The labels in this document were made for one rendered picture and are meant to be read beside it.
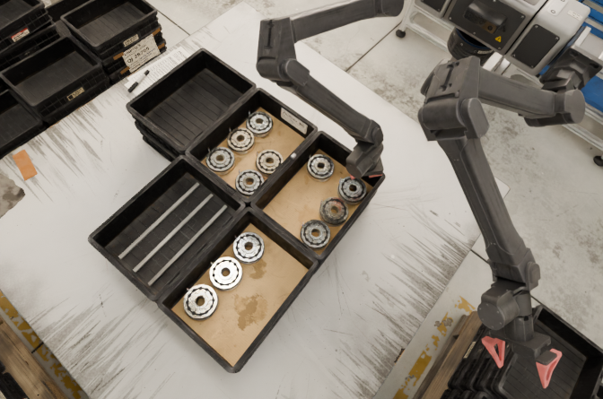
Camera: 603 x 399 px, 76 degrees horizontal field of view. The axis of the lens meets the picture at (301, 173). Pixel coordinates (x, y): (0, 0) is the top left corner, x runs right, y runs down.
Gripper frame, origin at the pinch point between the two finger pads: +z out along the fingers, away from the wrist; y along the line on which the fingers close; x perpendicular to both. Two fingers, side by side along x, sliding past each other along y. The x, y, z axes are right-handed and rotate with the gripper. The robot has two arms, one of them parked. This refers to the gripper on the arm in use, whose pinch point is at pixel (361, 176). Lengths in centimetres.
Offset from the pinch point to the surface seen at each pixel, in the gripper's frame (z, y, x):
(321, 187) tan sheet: 12.5, -11.8, 2.5
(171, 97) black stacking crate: 11, -66, 48
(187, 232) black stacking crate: 12, -60, -10
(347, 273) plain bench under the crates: 25.6, -5.2, -26.8
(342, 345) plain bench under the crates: 26, -12, -51
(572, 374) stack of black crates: 49, 81, -72
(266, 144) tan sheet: 12.1, -30.5, 22.7
